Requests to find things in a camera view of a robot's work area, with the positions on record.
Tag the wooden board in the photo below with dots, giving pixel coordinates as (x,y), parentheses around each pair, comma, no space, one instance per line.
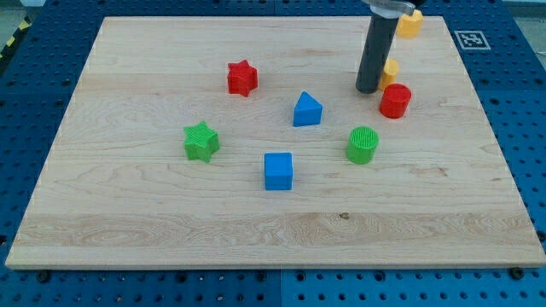
(118,192)

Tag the silver rod mount clamp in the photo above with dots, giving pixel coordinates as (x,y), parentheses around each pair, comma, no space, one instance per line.
(390,9)

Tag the green star block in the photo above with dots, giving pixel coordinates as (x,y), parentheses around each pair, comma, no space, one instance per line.
(201,142)

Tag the blue triangle block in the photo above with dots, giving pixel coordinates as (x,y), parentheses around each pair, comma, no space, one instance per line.
(307,111)

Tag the white fiducial marker tag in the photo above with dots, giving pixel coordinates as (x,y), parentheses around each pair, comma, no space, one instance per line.
(472,40)

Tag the yellow hexagon block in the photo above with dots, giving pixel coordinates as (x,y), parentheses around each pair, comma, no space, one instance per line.
(409,25)

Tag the yellow small block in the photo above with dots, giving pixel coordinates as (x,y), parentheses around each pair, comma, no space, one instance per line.
(389,74)

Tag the red cylinder block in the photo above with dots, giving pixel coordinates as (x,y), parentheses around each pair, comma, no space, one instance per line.
(395,100)

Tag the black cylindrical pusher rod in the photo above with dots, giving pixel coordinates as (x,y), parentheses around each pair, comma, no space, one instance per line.
(375,52)

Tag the blue cube block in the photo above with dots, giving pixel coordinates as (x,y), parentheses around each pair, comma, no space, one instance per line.
(278,171)

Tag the red star block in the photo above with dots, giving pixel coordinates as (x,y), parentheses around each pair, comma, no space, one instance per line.
(242,78)

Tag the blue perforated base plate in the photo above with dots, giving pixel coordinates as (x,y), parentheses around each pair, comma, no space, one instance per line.
(45,66)

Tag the green cylinder block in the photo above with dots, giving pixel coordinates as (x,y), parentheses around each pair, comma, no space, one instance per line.
(362,144)

